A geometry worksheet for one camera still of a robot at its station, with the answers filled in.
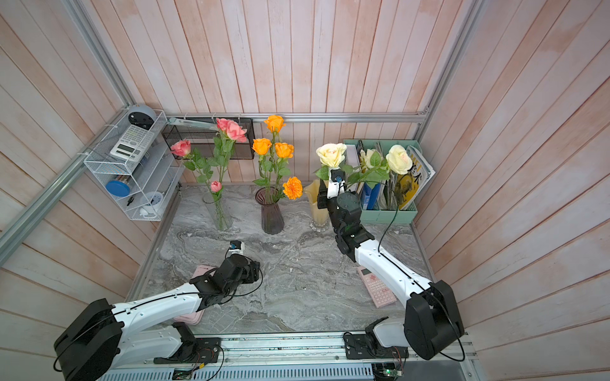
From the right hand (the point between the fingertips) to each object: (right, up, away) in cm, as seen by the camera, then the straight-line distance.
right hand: (326, 177), depth 77 cm
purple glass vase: (-20, -15, +17) cm, 31 cm away
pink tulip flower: (-37, -4, +3) cm, 38 cm away
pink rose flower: (-48, +7, +9) cm, 49 cm away
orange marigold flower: (-11, -4, -3) cm, 12 cm away
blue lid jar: (-69, -4, -1) cm, 69 cm away
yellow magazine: (+39, -1, +24) cm, 46 cm away
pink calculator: (+20, -42, +6) cm, 47 cm away
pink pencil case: (-44, -47, 0) cm, 64 cm away
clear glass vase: (-40, -16, +23) cm, 49 cm away
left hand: (-27, -33, +9) cm, 43 cm away
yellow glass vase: (-1, -16, +21) cm, 26 cm away
